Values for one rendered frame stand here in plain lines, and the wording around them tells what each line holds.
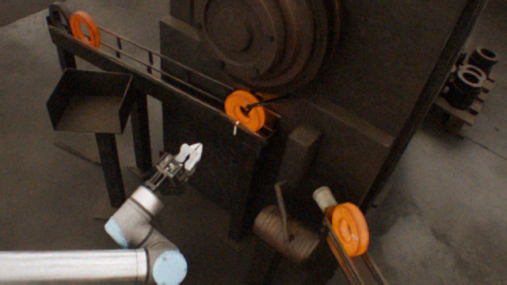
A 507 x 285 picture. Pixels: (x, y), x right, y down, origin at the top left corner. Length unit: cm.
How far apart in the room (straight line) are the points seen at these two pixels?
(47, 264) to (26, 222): 109
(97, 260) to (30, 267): 15
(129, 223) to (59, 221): 95
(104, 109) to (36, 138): 89
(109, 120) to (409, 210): 160
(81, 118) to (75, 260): 72
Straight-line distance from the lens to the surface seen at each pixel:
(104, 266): 105
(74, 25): 202
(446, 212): 245
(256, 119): 137
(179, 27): 157
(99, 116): 161
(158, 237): 120
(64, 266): 104
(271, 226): 139
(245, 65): 113
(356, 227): 116
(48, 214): 211
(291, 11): 103
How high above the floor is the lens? 169
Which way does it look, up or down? 46 degrees down
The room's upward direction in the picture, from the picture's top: 11 degrees clockwise
